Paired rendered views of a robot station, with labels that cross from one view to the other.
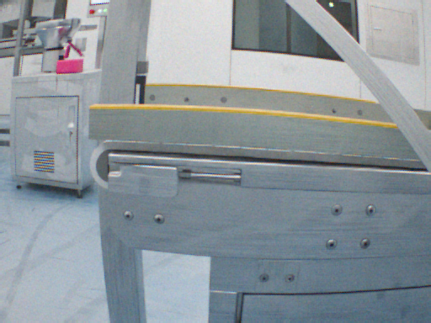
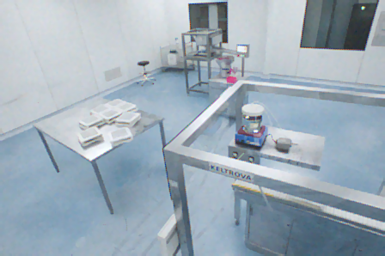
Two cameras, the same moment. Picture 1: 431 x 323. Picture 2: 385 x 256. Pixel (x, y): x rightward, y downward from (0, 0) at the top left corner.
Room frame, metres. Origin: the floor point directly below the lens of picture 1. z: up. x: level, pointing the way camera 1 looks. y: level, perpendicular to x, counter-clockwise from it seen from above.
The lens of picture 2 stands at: (-0.89, -0.28, 2.27)
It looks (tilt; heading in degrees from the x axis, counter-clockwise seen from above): 30 degrees down; 26
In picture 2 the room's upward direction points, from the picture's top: 5 degrees counter-clockwise
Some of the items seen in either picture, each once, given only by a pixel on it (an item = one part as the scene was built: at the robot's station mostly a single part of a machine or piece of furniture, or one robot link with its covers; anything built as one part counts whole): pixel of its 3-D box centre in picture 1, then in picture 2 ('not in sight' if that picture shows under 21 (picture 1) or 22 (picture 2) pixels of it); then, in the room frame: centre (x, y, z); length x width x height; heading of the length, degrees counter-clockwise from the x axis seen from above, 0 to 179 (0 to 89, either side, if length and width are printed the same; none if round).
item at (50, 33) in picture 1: (62, 45); (228, 67); (3.55, 1.06, 0.95); 0.49 x 0.36 x 0.37; 80
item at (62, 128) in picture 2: not in sight; (96, 122); (1.13, 2.17, 0.84); 1.50 x 1.10 x 0.04; 76
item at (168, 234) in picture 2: not in sight; (172, 239); (-0.14, 0.30, 0.97); 0.17 x 0.06 x 0.26; 175
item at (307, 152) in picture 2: not in sight; (276, 143); (0.68, -0.18, 1.25); 0.62 x 0.38 x 0.04; 85
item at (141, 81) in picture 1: (137, 142); not in sight; (0.84, 0.11, 0.78); 0.02 x 0.01 x 0.20; 85
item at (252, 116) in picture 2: not in sight; (252, 117); (0.66, 0.01, 1.45); 0.15 x 0.15 x 0.19
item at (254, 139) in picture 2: not in sight; (251, 134); (0.65, 0.01, 1.32); 0.21 x 0.20 x 0.09; 175
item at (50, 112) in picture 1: (59, 128); (229, 95); (3.49, 1.03, 0.38); 0.63 x 0.57 x 0.76; 80
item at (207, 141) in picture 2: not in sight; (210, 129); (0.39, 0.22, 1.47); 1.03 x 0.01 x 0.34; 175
